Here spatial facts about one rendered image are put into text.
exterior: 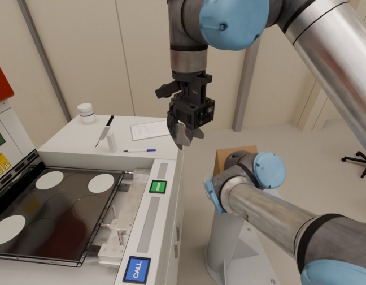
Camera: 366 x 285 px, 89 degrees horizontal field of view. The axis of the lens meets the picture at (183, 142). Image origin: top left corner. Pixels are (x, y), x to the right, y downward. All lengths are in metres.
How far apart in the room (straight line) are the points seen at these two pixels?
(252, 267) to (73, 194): 1.26
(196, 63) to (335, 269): 0.35
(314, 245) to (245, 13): 0.31
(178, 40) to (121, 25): 1.92
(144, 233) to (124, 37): 2.00
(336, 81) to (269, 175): 0.38
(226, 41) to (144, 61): 2.07
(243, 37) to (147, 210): 0.53
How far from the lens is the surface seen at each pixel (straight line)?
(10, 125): 0.96
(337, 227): 0.34
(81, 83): 2.51
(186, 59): 0.38
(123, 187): 0.87
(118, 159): 0.86
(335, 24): 0.34
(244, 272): 1.61
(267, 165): 0.64
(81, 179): 0.90
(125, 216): 0.74
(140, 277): 0.55
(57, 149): 1.01
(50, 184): 0.94
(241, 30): 0.28
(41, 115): 2.86
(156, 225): 0.61
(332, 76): 0.34
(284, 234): 0.39
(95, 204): 0.78
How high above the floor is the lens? 1.48
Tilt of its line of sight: 36 degrees down
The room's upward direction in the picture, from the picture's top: straight up
